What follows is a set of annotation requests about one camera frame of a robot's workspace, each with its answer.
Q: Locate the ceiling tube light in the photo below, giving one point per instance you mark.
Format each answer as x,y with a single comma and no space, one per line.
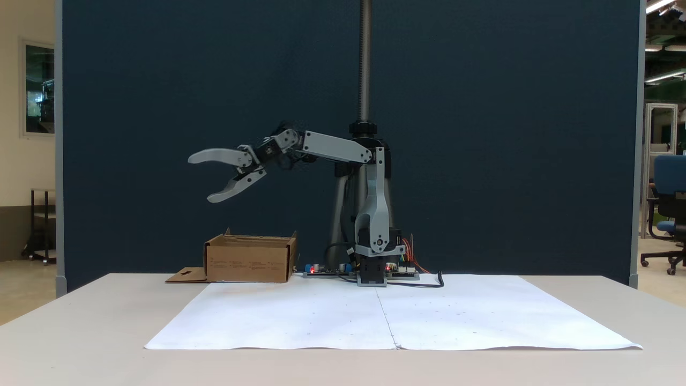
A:
664,76
658,6

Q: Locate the blue office chair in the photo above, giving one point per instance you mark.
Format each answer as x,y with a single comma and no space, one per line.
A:
670,177

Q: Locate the framed wall window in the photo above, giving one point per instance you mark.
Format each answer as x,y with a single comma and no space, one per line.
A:
38,88

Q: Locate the brown cardboard box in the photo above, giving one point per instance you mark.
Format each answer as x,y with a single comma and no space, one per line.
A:
249,262

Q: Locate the blue circuit board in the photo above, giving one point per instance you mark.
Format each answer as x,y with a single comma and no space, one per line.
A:
327,269

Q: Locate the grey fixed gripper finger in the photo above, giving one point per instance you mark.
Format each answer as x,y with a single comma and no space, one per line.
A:
220,156

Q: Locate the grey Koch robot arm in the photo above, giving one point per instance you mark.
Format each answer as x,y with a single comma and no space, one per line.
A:
375,203

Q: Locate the white paper sheet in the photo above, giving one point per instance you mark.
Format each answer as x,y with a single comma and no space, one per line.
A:
278,316

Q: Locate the black wheeled cart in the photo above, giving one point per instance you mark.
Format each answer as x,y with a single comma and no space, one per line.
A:
40,225

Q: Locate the dark blue partition panel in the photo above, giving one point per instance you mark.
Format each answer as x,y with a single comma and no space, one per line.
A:
161,80

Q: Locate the metal frame cabinet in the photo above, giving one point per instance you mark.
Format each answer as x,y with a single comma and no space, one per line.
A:
660,161

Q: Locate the black tripod with metal pole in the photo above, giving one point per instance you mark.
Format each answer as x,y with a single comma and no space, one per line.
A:
365,64

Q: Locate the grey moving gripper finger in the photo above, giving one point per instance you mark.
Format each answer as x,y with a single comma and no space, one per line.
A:
236,185

